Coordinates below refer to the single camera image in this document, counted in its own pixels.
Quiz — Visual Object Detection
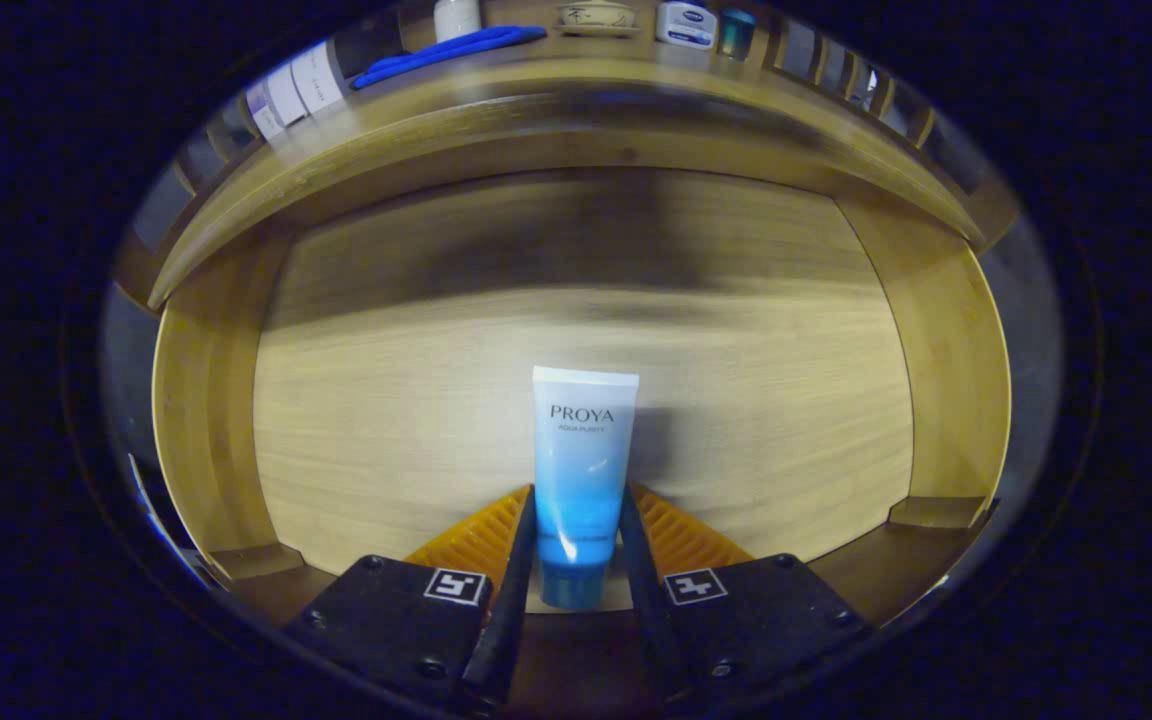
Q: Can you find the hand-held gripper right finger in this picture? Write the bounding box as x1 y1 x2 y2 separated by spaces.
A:
618 483 874 706

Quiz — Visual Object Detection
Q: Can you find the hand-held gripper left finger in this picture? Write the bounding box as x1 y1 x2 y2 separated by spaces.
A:
281 485 539 716

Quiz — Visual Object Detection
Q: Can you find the blue cosmetic tube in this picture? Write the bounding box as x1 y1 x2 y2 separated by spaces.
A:
532 366 640 611

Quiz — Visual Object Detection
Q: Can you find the wooden drawer with black knob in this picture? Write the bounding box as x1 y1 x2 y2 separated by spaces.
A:
151 165 1015 651

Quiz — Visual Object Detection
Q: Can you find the wooden countertop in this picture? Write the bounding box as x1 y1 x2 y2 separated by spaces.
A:
146 40 987 311

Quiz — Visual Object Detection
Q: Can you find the thin pink book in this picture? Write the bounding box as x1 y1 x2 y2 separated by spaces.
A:
244 80 287 141

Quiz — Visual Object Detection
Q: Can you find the thin white book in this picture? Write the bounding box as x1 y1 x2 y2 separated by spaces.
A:
266 62 309 126

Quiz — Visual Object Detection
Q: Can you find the blue folded cloth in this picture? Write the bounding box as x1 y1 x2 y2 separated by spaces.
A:
350 25 548 91

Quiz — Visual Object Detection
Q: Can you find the teal slim bottle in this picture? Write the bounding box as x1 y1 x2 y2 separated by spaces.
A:
718 8 757 61

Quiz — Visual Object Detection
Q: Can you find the thick white and grey book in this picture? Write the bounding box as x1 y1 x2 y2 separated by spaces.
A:
291 40 347 114

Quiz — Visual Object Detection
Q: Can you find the white lotion bottle blue cap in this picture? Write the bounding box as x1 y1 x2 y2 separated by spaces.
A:
655 0 718 51

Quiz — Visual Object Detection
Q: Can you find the beige ceramic lidded cup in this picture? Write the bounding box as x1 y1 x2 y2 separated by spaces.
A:
554 0 640 39

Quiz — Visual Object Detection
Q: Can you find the white spray bottle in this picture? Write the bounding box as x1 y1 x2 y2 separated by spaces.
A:
433 0 483 43

